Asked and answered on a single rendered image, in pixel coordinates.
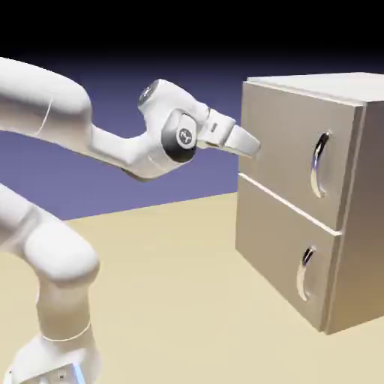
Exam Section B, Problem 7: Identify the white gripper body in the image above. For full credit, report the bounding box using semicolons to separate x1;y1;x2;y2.
222;124;261;159

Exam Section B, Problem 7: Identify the beige cabinet door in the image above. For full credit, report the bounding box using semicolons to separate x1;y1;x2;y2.
238;81;365;232
235;175;342;333

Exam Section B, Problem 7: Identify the beige wooden cabinet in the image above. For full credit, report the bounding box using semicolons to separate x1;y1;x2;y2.
235;71;384;336

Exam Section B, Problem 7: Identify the curved silver metal handle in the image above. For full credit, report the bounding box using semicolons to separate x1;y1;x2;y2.
295;246;317;302
310;130;331;199

